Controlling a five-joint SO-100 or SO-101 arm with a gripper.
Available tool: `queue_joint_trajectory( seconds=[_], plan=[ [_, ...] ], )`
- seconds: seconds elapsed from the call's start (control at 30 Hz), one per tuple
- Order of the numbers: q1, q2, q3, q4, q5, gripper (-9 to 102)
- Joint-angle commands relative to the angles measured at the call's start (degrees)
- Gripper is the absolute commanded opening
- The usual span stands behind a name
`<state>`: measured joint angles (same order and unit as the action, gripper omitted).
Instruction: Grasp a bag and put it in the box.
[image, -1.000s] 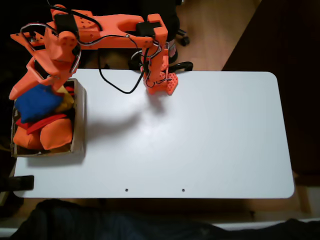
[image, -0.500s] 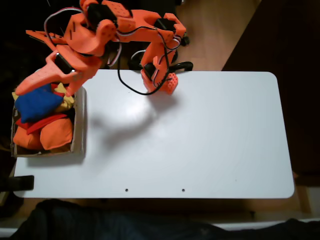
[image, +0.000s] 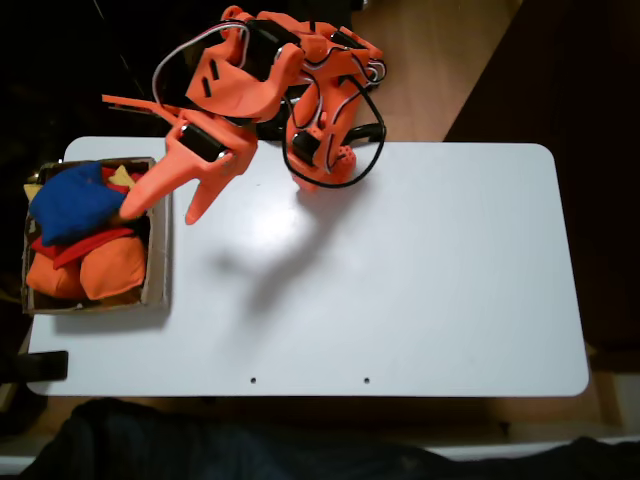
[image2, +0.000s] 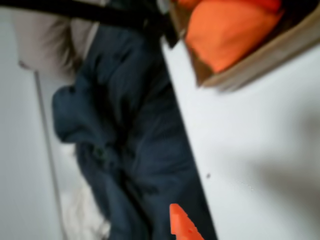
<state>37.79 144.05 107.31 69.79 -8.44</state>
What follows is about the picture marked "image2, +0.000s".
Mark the cardboard box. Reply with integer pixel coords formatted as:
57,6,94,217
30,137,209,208
167,0,320,93

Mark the black table clamp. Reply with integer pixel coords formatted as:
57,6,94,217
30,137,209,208
159,23,183,50

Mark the person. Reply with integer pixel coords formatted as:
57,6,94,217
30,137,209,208
12,9,218,240

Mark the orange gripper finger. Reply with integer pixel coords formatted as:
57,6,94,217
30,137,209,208
169,203,205,240

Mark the orange bean bag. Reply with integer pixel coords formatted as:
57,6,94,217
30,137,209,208
184,0,286,73

